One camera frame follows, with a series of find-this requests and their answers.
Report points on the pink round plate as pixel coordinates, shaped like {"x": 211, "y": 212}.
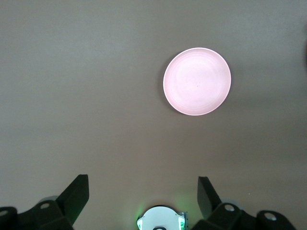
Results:
{"x": 196, "y": 81}

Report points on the brown table mat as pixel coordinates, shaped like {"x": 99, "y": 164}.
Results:
{"x": 72, "y": 95}

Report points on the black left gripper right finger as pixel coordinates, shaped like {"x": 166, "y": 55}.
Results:
{"x": 211, "y": 206}

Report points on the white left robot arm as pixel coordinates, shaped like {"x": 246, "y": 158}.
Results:
{"x": 160, "y": 215}

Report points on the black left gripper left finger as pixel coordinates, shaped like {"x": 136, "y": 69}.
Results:
{"x": 72, "y": 201}

